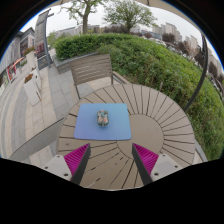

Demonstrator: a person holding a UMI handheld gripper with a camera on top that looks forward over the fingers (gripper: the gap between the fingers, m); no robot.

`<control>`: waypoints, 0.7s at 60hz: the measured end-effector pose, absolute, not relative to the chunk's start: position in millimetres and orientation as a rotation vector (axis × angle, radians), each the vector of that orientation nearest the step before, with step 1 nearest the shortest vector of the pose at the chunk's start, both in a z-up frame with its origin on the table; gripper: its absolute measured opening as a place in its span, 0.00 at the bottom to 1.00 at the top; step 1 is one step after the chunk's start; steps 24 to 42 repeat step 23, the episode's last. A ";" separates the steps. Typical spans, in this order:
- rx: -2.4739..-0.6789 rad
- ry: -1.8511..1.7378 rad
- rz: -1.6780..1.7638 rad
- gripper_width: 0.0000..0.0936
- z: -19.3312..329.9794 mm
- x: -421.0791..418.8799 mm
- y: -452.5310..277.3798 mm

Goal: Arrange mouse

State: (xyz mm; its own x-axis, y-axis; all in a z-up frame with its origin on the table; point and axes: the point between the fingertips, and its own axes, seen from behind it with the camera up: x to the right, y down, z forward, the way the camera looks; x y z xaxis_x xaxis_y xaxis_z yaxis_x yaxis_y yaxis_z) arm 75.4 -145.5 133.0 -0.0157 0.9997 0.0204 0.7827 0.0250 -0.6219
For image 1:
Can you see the blue mouse pad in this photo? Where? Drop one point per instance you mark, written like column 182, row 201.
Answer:
column 86, row 128

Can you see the brown slatted chair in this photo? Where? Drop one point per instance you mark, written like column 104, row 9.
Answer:
column 91, row 68

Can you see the large white flower planter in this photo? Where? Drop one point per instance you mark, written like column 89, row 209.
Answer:
column 31, row 88

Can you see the dense-crowned tree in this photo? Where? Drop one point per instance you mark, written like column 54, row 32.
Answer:
column 128, row 15

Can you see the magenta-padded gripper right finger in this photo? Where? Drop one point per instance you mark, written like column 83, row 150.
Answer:
column 146, row 159

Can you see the translucent colourful computer mouse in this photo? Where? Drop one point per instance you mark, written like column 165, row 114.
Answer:
column 102, row 118

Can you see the small white flower planter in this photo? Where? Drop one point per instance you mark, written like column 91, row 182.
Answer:
column 30, row 56

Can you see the dark curved parasol pole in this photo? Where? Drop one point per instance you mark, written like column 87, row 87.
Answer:
column 200, row 76

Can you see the tall grey sign pillar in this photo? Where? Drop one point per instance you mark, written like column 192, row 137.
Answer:
column 40, row 40

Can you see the thin-crowned tree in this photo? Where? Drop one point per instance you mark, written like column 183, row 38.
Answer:
column 85, row 15

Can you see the distant apartment buildings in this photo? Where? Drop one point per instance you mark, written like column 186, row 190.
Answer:
column 166, row 33

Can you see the grey shopfront building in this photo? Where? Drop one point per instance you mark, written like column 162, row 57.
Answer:
column 15, row 53

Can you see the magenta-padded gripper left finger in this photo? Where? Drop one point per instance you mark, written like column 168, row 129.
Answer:
column 76, row 159

